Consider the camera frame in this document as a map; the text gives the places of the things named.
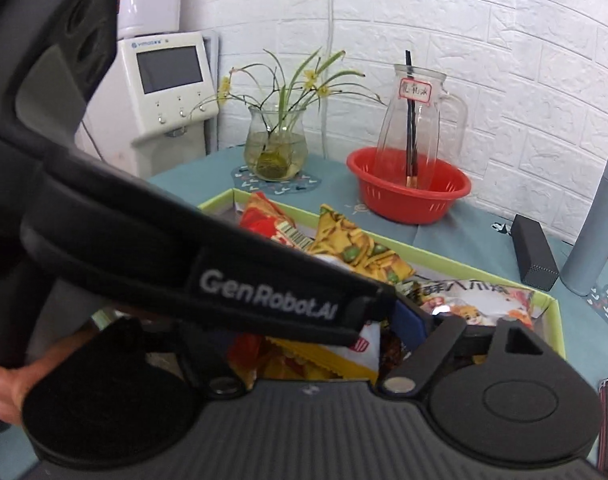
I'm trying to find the white red snack packet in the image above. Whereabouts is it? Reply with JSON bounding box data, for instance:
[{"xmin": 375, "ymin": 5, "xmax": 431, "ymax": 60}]
[{"xmin": 407, "ymin": 280, "xmax": 533, "ymax": 328}]

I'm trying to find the yellow chips packet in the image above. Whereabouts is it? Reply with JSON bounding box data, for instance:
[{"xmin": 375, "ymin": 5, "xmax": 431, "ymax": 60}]
[{"xmin": 255, "ymin": 335, "xmax": 380, "ymax": 384}]

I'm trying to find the yellow pea snack packet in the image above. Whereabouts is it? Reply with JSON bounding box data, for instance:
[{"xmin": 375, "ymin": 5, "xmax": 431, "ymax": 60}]
[{"xmin": 307, "ymin": 204, "xmax": 415, "ymax": 285}]

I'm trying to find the person's left hand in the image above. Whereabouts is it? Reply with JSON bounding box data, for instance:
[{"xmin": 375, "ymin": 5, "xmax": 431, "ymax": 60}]
[{"xmin": 0, "ymin": 330, "xmax": 98, "ymax": 425}]

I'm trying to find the small black box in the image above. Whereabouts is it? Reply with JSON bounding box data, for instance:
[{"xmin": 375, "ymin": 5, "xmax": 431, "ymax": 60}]
[{"xmin": 511, "ymin": 214, "xmax": 559, "ymax": 292}]

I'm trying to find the white machine with screen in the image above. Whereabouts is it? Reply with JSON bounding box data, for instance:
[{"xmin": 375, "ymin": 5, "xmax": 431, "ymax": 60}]
[{"xmin": 75, "ymin": 32, "xmax": 218, "ymax": 179}]

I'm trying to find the green cardboard box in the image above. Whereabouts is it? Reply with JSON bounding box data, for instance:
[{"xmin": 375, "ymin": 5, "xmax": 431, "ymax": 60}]
[{"xmin": 199, "ymin": 190, "xmax": 566, "ymax": 386}]

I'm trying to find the grey cylindrical bottle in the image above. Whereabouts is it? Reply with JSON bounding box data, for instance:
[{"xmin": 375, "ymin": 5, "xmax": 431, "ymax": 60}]
[{"xmin": 560, "ymin": 160, "xmax": 608, "ymax": 297}]

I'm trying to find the flower vase with plant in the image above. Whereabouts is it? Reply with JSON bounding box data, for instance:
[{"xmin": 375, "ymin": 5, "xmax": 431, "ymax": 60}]
[{"xmin": 190, "ymin": 49, "xmax": 383, "ymax": 182}]

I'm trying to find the red plastic basin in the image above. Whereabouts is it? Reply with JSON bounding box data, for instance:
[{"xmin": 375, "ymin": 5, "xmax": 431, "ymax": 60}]
[{"xmin": 346, "ymin": 146, "xmax": 472, "ymax": 226}]

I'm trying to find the glass pitcher with straw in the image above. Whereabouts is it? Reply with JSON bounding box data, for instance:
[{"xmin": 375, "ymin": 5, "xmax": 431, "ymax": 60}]
[{"xmin": 372, "ymin": 51, "xmax": 468, "ymax": 190}]

